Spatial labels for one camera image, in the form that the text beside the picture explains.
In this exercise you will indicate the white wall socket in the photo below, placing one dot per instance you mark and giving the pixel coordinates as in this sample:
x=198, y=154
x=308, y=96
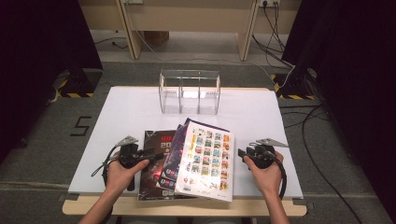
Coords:
x=269, y=2

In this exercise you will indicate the black and red magazine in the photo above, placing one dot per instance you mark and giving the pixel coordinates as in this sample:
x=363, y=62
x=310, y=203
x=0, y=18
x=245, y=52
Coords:
x=151, y=174

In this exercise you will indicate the black yellow striped stand base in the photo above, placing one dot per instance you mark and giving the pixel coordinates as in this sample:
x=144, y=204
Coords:
x=294, y=85
x=81, y=82

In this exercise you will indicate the beige wooden desk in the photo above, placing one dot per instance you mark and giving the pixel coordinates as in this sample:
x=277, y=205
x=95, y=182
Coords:
x=186, y=18

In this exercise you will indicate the person's left hand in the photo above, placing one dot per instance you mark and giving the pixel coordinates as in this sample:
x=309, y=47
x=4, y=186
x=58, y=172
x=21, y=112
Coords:
x=118, y=177

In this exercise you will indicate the thick white book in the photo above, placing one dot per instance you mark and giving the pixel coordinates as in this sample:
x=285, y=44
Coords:
x=208, y=155

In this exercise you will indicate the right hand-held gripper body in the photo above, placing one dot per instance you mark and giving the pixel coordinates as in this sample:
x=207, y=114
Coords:
x=264, y=157

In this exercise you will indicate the person's right hand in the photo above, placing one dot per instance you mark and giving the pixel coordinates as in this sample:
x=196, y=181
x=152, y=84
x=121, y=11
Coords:
x=267, y=180

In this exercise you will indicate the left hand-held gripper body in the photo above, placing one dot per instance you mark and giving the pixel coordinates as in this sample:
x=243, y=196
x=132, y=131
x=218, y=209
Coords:
x=129, y=155

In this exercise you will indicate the black monitor panel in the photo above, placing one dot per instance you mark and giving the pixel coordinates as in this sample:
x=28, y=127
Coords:
x=37, y=62

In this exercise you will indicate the black curtain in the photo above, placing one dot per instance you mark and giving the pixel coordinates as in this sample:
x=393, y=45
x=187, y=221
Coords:
x=358, y=77

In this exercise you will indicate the light wooden table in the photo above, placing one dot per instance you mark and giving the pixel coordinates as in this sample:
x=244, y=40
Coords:
x=186, y=207

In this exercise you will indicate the clear acrylic book rack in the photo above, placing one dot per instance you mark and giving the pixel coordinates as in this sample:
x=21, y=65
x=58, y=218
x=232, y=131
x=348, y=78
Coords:
x=190, y=102

